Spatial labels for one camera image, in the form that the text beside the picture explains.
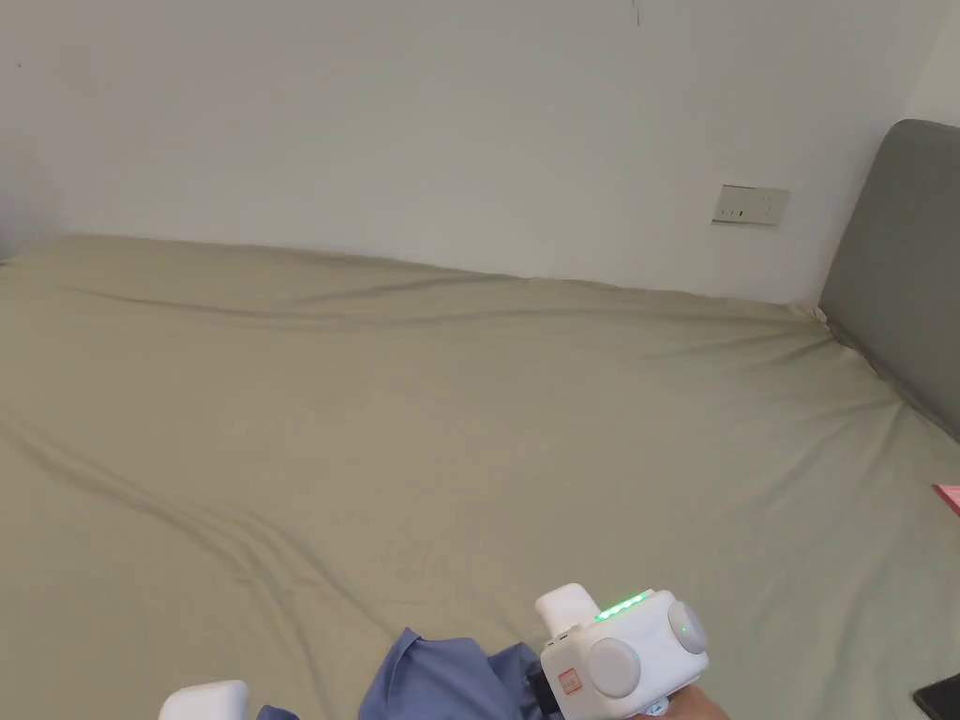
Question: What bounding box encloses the black phone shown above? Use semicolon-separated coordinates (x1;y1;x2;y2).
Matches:
913;674;960;720

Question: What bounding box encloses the person's right hand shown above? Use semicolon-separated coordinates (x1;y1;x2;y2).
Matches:
659;685;730;720

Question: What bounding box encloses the grey padded headboard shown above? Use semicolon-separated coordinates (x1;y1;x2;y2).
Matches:
817;118;960;443

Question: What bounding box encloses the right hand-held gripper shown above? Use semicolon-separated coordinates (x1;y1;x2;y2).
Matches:
524;582;710;720

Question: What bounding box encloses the bed with beige sheet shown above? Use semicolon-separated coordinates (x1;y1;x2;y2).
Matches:
0;233;960;720

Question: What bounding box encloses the blue shirt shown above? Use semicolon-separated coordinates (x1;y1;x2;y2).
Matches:
257;626;556;720

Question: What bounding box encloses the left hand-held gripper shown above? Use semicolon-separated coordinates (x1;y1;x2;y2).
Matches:
157;679;251;720

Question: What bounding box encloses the white wall socket panel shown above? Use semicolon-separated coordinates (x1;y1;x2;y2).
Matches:
712;183;792;228

